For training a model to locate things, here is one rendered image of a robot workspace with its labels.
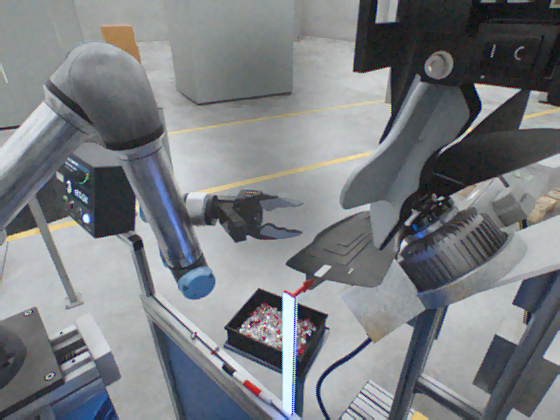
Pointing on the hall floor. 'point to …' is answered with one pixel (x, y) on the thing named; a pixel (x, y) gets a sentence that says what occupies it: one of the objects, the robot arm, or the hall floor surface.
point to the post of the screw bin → (299, 399)
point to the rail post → (165, 367)
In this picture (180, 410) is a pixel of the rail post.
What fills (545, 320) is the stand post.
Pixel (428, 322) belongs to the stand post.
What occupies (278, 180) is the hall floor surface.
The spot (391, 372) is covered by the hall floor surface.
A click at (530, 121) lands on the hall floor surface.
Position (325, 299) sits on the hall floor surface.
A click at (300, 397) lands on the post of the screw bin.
